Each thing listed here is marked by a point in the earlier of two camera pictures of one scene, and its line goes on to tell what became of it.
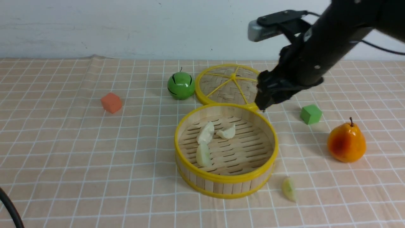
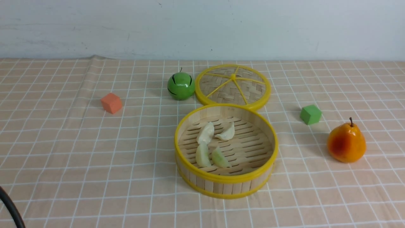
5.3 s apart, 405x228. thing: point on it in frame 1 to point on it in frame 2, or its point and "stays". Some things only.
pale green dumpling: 203,155 stays
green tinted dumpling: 288,188 to 219,159
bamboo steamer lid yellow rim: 227,83 stays
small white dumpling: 228,133 stays
